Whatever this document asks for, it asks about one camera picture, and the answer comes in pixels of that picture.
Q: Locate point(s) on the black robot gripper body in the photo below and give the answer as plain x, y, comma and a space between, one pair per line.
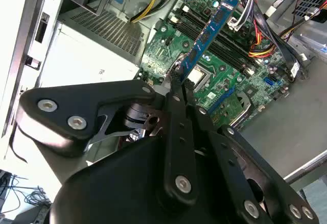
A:
115, 188

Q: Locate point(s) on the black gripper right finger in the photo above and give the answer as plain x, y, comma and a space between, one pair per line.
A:
242, 162

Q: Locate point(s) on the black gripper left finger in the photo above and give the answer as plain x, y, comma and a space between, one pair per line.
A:
76, 99

